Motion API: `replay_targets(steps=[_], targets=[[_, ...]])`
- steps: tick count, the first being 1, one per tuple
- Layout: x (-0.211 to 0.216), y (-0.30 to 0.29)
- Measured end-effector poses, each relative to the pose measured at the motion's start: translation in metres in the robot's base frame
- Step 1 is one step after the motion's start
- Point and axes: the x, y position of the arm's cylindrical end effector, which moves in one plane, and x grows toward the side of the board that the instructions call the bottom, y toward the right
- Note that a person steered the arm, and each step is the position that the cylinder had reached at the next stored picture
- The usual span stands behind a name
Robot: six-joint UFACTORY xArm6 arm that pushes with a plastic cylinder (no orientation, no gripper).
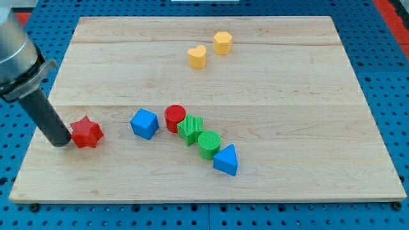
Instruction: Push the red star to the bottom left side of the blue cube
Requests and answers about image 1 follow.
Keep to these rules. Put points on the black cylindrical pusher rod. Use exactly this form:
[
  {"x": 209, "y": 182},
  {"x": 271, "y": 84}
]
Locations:
[{"x": 40, "y": 110}]

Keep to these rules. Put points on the red star block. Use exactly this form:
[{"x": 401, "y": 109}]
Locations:
[{"x": 86, "y": 133}]

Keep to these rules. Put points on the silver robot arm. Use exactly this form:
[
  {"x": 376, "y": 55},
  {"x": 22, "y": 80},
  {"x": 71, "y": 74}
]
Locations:
[{"x": 23, "y": 68}]

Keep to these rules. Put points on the blue cube block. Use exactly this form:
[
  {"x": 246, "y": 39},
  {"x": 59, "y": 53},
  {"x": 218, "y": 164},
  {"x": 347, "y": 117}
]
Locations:
[{"x": 144, "y": 124}]

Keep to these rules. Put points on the green star block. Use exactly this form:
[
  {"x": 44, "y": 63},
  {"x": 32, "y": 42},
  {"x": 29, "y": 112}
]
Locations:
[{"x": 190, "y": 129}]

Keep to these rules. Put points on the wooden board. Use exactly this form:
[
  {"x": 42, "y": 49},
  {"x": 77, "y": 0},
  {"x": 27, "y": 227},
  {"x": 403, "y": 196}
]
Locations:
[{"x": 286, "y": 96}]

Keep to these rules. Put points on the red cylinder block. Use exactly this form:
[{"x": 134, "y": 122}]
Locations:
[{"x": 174, "y": 114}]

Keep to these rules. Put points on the yellow heart block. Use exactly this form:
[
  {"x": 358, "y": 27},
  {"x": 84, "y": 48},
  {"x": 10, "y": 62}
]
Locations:
[{"x": 197, "y": 57}]

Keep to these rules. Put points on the green cylinder block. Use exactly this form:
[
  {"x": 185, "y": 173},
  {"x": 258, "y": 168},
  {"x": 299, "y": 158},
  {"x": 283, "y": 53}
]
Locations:
[{"x": 209, "y": 144}]

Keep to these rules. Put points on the yellow hexagon block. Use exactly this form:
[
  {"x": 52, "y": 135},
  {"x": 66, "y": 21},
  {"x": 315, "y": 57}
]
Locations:
[{"x": 222, "y": 43}]

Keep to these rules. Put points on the blue triangle block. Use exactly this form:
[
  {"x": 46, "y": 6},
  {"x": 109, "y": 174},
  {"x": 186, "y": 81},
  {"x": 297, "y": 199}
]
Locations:
[{"x": 226, "y": 160}]

